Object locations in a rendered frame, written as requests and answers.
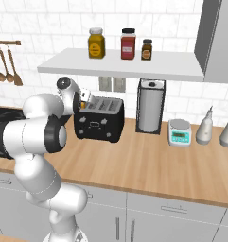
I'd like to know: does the white wall shelf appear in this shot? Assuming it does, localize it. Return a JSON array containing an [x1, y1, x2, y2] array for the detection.
[[37, 47, 205, 83]]

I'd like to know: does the grey drawer front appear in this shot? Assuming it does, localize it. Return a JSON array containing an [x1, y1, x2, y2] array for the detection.
[[0, 170, 28, 194], [77, 184, 128, 210], [126, 192, 228, 229]]

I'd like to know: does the small brown spice jar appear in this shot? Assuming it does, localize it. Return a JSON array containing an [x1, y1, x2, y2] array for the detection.
[[140, 38, 153, 61]]

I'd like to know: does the grey range hood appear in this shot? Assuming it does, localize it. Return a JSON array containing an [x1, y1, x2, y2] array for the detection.
[[193, 0, 228, 85]]

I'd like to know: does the white paper towel roll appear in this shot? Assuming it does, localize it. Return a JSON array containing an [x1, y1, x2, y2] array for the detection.
[[138, 79, 165, 133]]

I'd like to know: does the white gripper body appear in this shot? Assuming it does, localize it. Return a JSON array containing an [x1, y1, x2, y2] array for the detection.
[[85, 95, 96, 111]]

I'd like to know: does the white kitchen scale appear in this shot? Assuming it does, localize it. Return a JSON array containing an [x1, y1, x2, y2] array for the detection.
[[167, 118, 193, 148]]

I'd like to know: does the black toaster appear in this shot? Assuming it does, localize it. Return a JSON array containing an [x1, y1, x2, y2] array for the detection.
[[73, 96, 126, 144]]

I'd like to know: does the grey cupboard door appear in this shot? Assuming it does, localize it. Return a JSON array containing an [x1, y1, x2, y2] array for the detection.
[[75, 202, 128, 242], [126, 210, 222, 242], [0, 184, 55, 238]]

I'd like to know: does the yellow spice jar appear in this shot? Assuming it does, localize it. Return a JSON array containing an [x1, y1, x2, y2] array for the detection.
[[87, 26, 107, 60]]

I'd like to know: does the grey door handle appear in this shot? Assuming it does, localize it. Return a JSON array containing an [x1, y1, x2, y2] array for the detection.
[[130, 218, 136, 242], [114, 216, 121, 242]]

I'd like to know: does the wooden spatula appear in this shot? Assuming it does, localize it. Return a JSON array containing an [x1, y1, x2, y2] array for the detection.
[[6, 44, 24, 87]]

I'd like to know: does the wooden utensil rail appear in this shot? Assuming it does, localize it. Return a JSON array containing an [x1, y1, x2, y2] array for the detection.
[[0, 40, 22, 46]]

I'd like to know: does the red spice jar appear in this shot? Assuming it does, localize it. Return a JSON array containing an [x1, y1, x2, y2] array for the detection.
[[120, 27, 137, 61]]

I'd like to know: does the grey wall outlet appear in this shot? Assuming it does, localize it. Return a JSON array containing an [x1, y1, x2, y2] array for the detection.
[[98, 76, 113, 92], [113, 77, 127, 94]]

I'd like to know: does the black hob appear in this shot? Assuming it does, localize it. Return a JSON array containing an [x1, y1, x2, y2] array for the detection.
[[0, 106, 26, 160]]

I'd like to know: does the pale grey bottle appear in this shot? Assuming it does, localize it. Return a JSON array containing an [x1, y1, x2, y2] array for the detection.
[[219, 112, 228, 148], [195, 106, 215, 147]]

